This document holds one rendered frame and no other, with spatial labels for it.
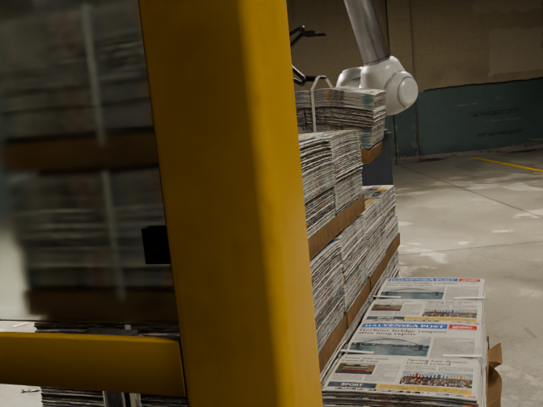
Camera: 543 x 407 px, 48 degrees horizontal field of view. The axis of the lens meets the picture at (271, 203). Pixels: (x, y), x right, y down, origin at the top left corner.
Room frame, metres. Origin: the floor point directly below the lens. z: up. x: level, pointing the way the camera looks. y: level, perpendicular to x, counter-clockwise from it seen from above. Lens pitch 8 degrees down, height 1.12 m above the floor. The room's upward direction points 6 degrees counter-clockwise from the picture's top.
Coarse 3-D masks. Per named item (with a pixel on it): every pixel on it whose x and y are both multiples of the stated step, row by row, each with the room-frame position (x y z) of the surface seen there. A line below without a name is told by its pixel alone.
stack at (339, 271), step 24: (384, 192) 1.98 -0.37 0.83; (360, 216) 1.60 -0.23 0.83; (384, 216) 1.88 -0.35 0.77; (336, 240) 1.36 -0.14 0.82; (360, 240) 1.55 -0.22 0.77; (384, 240) 1.89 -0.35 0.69; (312, 264) 1.13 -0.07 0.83; (336, 264) 1.31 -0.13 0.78; (360, 264) 1.55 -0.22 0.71; (312, 288) 1.13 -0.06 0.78; (336, 288) 1.29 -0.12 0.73; (360, 288) 1.53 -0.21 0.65; (336, 312) 1.29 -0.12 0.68; (360, 312) 1.53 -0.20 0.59; (336, 360) 1.25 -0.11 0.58
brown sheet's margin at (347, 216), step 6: (360, 198) 1.58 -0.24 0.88; (354, 204) 1.51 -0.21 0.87; (360, 204) 1.58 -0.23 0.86; (348, 210) 1.45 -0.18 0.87; (354, 210) 1.51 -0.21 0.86; (360, 210) 1.58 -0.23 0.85; (342, 216) 1.39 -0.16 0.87; (348, 216) 1.45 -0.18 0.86; (354, 216) 1.51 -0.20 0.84; (342, 222) 1.39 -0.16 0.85; (348, 222) 1.45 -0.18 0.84; (342, 228) 1.39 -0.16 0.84
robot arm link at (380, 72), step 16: (352, 0) 2.27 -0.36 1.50; (368, 0) 2.28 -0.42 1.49; (352, 16) 2.30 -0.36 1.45; (368, 16) 2.28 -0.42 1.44; (368, 32) 2.29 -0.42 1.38; (368, 48) 2.30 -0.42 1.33; (384, 48) 2.31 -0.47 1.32; (368, 64) 2.32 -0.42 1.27; (384, 64) 2.29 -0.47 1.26; (400, 64) 2.33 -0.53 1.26; (368, 80) 2.31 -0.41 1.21; (384, 80) 2.28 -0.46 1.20; (400, 80) 2.26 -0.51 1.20; (400, 96) 2.25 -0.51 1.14; (416, 96) 2.29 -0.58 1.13
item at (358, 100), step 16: (336, 96) 1.95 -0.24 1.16; (352, 96) 1.94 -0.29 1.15; (368, 96) 1.92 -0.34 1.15; (384, 96) 2.13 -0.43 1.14; (336, 112) 1.96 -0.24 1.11; (352, 112) 1.94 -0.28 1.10; (368, 112) 1.92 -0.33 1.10; (384, 112) 2.14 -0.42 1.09; (336, 128) 1.97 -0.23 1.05; (352, 128) 1.95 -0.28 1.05; (368, 128) 1.93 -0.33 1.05; (384, 128) 2.19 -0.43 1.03; (368, 144) 1.94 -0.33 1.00
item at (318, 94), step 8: (304, 96) 1.99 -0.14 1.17; (320, 96) 1.97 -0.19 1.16; (304, 104) 1.99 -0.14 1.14; (320, 104) 1.97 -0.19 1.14; (304, 112) 1.99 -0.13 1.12; (320, 112) 1.98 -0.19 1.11; (312, 120) 1.99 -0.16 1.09; (320, 120) 1.98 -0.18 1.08; (312, 128) 2.00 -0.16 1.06; (320, 128) 1.99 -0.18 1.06
